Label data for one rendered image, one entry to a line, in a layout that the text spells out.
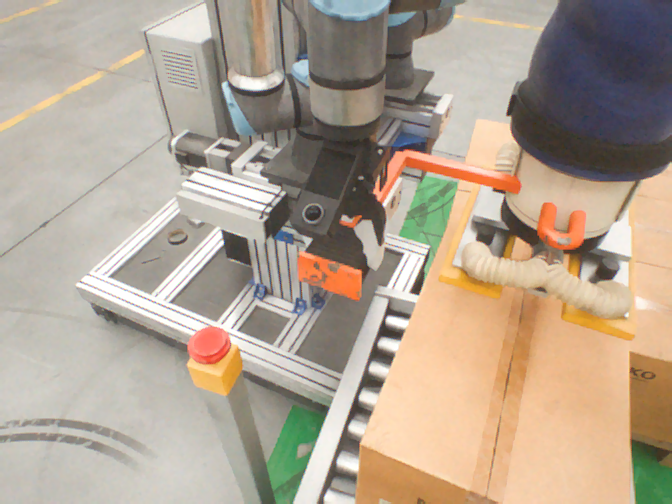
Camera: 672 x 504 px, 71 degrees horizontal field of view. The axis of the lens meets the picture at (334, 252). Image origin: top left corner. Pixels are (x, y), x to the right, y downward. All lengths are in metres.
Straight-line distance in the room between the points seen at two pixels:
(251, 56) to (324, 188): 0.53
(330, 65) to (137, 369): 1.83
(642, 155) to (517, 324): 0.43
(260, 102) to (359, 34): 0.59
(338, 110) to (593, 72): 0.32
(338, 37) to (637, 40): 0.33
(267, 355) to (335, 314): 0.32
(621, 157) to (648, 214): 1.47
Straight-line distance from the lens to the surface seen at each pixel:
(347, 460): 1.24
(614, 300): 0.74
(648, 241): 2.02
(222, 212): 1.22
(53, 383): 2.26
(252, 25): 0.96
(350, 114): 0.48
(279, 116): 1.05
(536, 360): 0.97
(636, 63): 0.65
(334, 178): 0.50
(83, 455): 2.05
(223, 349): 0.83
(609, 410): 0.96
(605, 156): 0.69
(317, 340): 1.82
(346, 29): 0.45
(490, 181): 0.79
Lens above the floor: 1.70
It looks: 45 degrees down
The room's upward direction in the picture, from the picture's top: straight up
